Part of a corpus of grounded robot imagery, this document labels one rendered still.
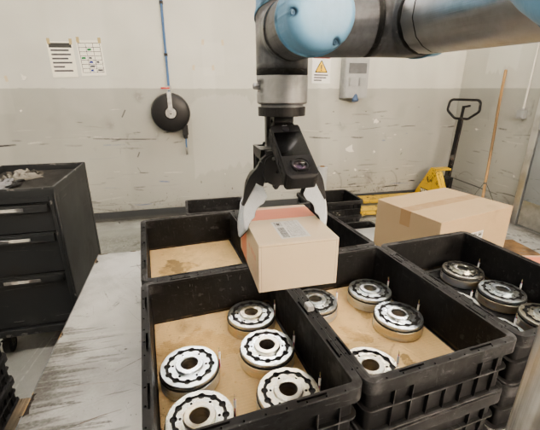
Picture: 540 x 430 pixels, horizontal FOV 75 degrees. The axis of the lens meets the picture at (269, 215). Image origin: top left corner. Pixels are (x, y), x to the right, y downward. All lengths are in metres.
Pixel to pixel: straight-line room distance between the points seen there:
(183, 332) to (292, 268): 0.37
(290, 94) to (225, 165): 3.40
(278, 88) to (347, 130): 3.75
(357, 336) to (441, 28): 0.60
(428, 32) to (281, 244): 0.30
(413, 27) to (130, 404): 0.82
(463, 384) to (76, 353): 0.86
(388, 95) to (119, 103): 2.89
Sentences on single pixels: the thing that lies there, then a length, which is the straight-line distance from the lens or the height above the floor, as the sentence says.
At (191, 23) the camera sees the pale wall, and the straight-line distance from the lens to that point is 3.84.
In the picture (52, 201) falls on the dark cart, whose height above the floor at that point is 0.83.
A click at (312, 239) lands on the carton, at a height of 1.12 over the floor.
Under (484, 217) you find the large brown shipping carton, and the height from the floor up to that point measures 0.88.
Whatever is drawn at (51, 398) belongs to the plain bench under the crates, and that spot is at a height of 0.70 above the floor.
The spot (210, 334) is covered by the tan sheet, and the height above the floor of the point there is 0.83.
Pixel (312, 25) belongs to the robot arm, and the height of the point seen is 1.38.
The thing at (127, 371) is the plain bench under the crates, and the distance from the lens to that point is 0.96.
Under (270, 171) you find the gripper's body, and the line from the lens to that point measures 0.53.
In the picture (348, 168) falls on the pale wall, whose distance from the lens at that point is 4.34.
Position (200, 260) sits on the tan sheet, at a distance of 1.10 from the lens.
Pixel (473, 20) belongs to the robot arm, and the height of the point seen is 1.38.
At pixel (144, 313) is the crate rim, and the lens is 0.72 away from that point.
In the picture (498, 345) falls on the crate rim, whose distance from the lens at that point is 0.71.
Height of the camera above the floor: 1.32
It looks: 20 degrees down
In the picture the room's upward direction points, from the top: straight up
